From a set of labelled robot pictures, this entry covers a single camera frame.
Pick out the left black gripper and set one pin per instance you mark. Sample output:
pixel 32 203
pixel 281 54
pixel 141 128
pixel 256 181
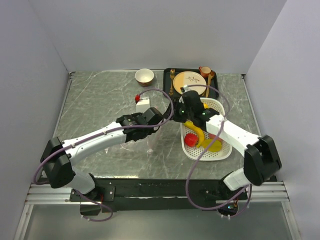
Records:
pixel 136 115

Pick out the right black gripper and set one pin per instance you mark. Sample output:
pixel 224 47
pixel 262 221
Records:
pixel 179 102

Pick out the clear zip top bag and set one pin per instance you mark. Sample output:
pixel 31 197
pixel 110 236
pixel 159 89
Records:
pixel 145 145

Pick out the pink food piece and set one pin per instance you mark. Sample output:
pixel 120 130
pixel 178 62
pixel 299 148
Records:
pixel 211 136

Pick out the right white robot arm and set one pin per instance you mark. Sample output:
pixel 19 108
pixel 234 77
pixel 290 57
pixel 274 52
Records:
pixel 261 158

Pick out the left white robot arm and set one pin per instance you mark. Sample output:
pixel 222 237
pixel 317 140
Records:
pixel 60 157

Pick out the yellow banana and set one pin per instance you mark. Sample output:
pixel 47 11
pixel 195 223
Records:
pixel 200 134

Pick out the black serving tray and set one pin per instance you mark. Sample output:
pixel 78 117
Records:
pixel 167 80

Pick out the cream and orange plate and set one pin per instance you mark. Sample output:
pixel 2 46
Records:
pixel 187 78

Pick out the small orange cup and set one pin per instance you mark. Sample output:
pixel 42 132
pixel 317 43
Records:
pixel 204 71

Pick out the gold spoon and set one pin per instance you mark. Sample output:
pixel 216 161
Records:
pixel 209 79

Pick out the white and brown bowl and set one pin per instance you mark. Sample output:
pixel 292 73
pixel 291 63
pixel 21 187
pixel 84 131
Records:
pixel 144 77

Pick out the gold fork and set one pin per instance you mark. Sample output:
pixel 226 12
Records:
pixel 172 76

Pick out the white perforated plastic basket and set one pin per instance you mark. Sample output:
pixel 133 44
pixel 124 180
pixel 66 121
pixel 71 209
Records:
pixel 193 152

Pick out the yellow star fruit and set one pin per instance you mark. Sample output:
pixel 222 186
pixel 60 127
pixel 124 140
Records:
pixel 214 147

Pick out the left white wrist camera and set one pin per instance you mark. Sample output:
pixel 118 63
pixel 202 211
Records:
pixel 142 103

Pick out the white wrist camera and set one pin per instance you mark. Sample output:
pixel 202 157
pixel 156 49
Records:
pixel 184 89
pixel 142 103

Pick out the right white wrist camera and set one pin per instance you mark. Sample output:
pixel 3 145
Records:
pixel 184 89

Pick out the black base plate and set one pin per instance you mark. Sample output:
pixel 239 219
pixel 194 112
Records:
pixel 136 194

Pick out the aluminium mounting rail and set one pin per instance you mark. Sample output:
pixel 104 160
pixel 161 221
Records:
pixel 45 195

